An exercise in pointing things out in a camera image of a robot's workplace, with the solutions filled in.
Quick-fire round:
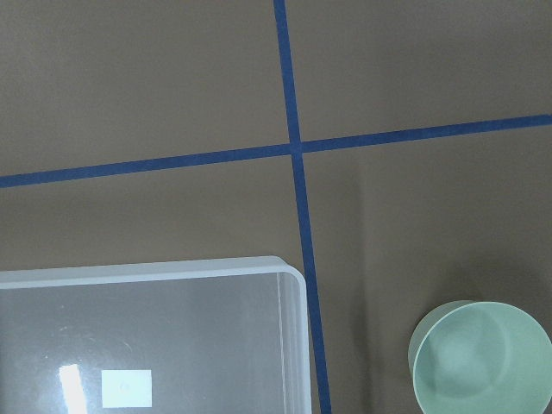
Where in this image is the clear plastic storage box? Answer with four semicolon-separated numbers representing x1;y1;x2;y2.
1;256;312;413

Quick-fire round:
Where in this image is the light green cup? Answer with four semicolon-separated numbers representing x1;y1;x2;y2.
408;300;551;413

